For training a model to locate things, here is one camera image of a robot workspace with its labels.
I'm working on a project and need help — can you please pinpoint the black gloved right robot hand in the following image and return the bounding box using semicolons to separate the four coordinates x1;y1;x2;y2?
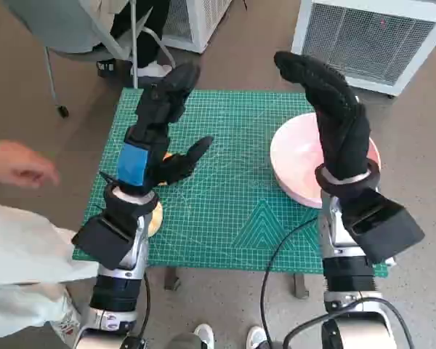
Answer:
274;52;371;180

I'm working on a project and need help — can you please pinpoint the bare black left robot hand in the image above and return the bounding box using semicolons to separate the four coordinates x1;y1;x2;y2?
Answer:
108;63;214;196

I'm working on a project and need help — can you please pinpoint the person's hand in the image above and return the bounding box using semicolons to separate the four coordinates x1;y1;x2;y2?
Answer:
0;140;61;189

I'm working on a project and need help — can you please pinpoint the pink bowl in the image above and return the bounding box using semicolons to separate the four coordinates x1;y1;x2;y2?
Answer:
270;112;382;210

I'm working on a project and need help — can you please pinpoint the tan wooden plate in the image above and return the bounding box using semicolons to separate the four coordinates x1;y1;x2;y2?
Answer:
145;198;164;239

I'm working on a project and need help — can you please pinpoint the green cutting mat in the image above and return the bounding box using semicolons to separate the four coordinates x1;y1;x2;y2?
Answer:
72;87;389;276

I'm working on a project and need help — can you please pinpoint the white cabinet with mesh grille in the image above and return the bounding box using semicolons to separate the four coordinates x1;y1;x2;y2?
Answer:
290;0;436;98
162;0;237;55

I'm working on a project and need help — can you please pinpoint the standing person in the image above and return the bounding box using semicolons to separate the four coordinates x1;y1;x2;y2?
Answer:
0;201;101;345

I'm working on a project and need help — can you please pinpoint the metal table leg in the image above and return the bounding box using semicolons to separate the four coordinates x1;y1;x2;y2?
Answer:
164;267;181;292
293;272;310;301

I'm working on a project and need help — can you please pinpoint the seated person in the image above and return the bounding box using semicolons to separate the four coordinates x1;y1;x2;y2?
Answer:
78;0;177;79

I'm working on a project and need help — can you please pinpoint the grey chair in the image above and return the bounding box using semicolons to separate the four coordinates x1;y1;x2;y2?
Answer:
1;0;179;119

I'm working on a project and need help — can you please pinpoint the white shoe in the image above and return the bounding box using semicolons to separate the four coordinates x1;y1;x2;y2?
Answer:
193;323;215;349
246;325;268;349

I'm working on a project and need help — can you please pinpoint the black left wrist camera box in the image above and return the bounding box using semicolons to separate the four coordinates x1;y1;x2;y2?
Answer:
71;214;134;270

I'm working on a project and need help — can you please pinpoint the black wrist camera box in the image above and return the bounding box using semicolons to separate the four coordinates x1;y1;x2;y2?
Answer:
341;188;426;265
71;214;134;270

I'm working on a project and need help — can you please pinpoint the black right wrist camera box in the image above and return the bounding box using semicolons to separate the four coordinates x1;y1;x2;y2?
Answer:
341;188;426;265

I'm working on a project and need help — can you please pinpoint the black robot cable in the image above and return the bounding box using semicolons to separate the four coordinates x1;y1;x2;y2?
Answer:
134;272;152;345
282;296;416;349
260;216;320;349

